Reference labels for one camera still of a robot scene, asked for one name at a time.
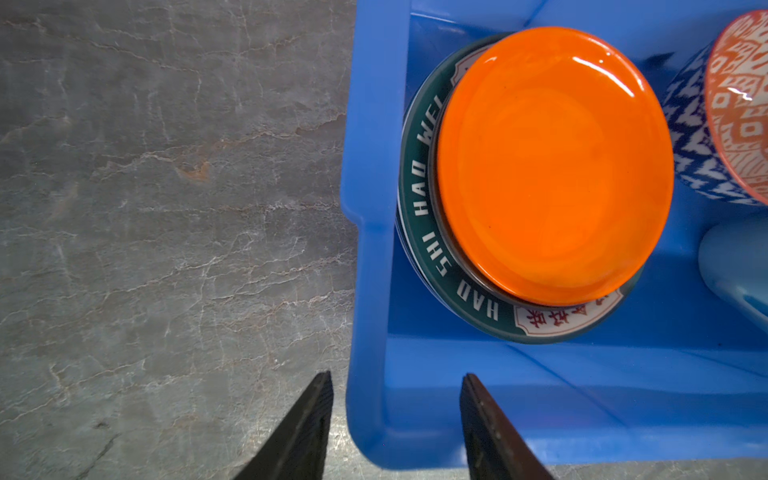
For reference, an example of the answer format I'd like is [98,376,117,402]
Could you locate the light blue mug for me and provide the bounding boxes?
[698,212,768,331]

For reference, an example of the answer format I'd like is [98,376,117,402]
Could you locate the orange plastic plate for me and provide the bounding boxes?
[436,27,674,306]

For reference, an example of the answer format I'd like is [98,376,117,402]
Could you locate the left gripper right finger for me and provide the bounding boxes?
[459,373,554,480]

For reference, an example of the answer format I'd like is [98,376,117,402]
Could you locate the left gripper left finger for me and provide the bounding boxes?
[234,371,334,480]

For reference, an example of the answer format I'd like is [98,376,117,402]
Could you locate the blue plastic bin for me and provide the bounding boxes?
[341,1,767,469]

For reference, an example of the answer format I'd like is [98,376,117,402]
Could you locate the red patterned bowl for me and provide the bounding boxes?
[662,9,767,206]

